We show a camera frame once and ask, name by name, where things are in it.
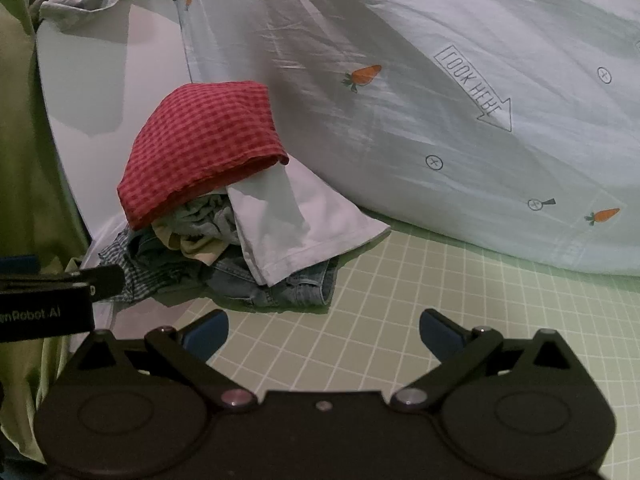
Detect red checkered cloth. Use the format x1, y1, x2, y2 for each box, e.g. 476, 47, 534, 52
116, 80, 291, 231

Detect white cloth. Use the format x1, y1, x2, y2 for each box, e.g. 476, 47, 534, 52
227, 157, 392, 287

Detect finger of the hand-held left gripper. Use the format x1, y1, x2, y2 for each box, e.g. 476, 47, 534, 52
75, 265, 127, 304

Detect green cloth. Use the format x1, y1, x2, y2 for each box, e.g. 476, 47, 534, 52
0, 0, 93, 461

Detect beige garment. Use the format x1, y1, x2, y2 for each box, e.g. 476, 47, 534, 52
152, 220, 226, 266

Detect blue checkered shirt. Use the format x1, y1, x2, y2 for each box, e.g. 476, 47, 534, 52
97, 227, 151, 306

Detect green grid bed sheet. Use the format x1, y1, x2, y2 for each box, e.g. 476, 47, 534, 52
205, 205, 640, 480

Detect blue denim jeans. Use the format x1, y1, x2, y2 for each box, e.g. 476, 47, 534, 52
125, 230, 338, 311

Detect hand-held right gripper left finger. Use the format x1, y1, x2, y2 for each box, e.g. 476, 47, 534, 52
75, 309, 259, 413

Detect grey-green crumpled garment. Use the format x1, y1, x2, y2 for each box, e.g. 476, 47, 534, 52
150, 195, 241, 251

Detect carrot print quilt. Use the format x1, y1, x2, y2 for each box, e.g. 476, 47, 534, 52
177, 0, 640, 278

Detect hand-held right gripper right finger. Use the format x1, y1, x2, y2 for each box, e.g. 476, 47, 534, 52
391, 309, 577, 413

